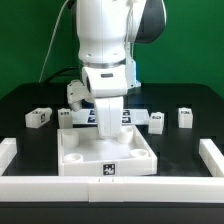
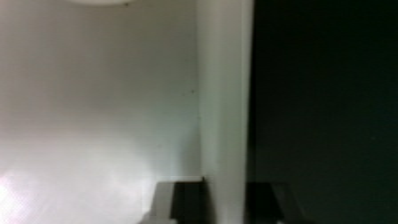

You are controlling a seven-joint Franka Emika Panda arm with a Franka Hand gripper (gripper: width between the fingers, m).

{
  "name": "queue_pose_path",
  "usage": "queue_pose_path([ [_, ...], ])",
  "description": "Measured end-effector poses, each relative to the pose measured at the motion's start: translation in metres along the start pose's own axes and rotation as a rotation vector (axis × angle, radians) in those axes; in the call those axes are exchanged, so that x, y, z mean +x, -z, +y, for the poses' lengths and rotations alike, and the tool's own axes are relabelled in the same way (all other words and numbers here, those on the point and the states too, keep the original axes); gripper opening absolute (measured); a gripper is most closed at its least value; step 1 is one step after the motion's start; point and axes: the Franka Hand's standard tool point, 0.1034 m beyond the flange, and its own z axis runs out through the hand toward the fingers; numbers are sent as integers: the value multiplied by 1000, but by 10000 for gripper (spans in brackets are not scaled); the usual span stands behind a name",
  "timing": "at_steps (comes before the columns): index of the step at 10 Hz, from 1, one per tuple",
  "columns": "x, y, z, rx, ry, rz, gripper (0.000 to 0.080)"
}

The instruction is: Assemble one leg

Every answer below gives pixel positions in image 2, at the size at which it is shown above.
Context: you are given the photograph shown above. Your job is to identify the white square tabletop tray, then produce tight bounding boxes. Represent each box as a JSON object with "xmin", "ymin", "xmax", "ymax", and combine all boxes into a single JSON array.
[{"xmin": 0, "ymin": 0, "xmax": 253, "ymax": 224}]

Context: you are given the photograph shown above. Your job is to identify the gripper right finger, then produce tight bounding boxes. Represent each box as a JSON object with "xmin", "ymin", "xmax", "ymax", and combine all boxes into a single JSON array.
[{"xmin": 244, "ymin": 182, "xmax": 308, "ymax": 224}]

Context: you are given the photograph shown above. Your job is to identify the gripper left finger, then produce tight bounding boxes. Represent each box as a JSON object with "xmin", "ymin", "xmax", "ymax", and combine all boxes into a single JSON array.
[{"xmin": 138, "ymin": 181, "xmax": 204, "ymax": 224}]

